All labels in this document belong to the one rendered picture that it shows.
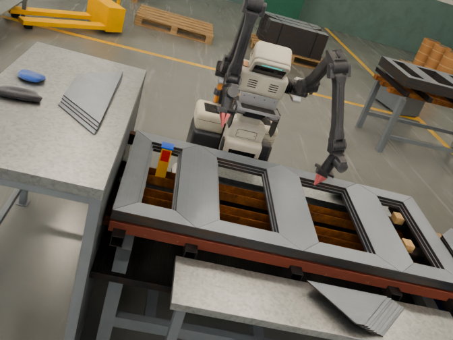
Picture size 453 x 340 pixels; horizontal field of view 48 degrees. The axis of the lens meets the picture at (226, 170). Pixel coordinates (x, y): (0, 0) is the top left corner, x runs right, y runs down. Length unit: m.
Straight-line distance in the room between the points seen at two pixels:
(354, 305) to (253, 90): 1.36
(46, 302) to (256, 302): 1.25
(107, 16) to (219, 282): 5.54
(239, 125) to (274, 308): 1.32
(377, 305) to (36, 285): 1.72
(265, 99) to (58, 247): 1.47
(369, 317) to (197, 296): 0.66
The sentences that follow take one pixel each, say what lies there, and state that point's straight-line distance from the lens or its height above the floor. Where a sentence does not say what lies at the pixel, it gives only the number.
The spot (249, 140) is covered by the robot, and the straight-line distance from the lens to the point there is 3.00.
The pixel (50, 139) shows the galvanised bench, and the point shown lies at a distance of 1.99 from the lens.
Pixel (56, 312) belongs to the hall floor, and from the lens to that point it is 2.76.
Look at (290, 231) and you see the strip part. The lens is 2.19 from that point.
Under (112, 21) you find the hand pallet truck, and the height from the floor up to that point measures 0.18.
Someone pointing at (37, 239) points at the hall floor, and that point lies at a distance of 3.17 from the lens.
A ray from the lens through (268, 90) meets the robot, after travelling 2.89.
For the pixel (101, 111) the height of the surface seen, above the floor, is 1.07.
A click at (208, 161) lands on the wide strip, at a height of 0.86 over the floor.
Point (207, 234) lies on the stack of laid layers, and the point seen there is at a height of 0.84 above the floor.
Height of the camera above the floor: 1.99
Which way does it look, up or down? 27 degrees down
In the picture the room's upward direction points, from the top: 18 degrees clockwise
